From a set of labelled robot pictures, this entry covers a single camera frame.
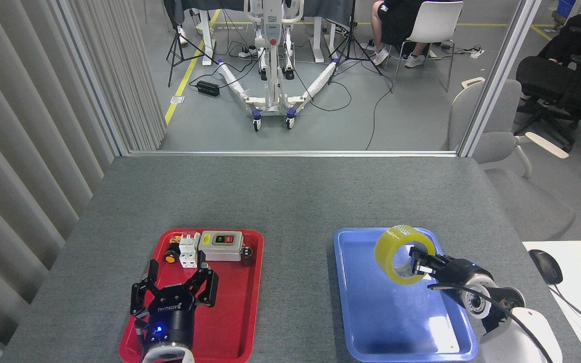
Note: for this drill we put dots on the black computer mouse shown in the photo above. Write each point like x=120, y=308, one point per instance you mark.
x=546, y=266

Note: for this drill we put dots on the silver frame rail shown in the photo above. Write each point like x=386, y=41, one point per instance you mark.
x=290, y=153

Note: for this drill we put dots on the white power strip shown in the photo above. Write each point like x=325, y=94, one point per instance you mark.
x=476, y=52

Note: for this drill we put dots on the white circuit breaker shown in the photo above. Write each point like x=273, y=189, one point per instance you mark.
x=188, y=252

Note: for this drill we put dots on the white plastic chair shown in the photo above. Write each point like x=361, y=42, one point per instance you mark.
x=439, y=22

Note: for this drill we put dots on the blue plastic tray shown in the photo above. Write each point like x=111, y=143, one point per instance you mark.
x=371, y=312

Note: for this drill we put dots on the white stand on wheels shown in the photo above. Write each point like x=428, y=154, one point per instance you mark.
x=272, y=75

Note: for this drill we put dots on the black tripod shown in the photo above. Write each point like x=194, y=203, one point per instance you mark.
x=175, y=45
x=352, y=40

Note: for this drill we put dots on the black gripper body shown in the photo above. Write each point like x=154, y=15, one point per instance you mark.
x=454, y=269
x=169, y=322

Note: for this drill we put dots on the yellow tape roll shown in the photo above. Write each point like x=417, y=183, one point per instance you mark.
x=385, y=252

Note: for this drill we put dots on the black office chair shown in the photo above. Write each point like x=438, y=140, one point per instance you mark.
x=547, y=83

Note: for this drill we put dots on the grey push button switch box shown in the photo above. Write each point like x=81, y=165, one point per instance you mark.
x=220, y=249

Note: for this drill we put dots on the white desk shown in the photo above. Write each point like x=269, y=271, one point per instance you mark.
x=578, y=272

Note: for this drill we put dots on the small dark cylinder switch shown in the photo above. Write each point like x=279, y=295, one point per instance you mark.
x=246, y=256

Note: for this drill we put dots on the small yellow black part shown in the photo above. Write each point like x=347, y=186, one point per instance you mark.
x=175, y=239

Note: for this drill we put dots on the yellow round push button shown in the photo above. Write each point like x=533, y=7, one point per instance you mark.
x=171, y=257

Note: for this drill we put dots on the grey office chair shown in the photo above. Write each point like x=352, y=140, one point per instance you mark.
x=502, y=146

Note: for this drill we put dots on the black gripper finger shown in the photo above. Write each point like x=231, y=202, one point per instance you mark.
x=426, y=268
x=207, y=290
x=140, y=297
x=420, y=253

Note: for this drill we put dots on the black power adapter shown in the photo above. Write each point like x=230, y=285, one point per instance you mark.
x=208, y=88

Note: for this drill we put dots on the silver frame post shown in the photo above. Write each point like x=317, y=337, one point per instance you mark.
x=497, y=75

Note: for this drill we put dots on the seated person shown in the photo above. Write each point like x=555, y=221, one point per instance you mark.
x=396, y=20

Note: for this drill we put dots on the red plastic tray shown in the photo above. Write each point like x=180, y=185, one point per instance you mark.
x=235, y=312

